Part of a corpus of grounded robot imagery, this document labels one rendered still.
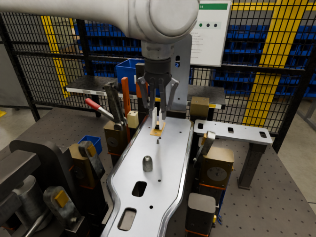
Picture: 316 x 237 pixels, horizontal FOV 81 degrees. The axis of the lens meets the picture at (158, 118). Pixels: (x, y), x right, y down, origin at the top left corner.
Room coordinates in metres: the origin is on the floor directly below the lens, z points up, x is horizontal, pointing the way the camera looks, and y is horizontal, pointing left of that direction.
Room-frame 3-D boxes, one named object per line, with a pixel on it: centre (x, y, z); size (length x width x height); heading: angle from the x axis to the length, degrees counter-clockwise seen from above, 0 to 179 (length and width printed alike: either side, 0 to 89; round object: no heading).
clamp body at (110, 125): (0.58, 0.17, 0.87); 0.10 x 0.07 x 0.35; 76
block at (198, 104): (0.76, -0.19, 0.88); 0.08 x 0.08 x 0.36; 76
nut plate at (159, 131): (0.53, 0.00, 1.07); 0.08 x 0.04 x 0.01; 166
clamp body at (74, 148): (0.41, 0.24, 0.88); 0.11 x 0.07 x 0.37; 76
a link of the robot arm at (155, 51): (0.53, 0.00, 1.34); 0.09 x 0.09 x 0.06
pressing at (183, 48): (0.78, -0.08, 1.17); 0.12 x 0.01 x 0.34; 76
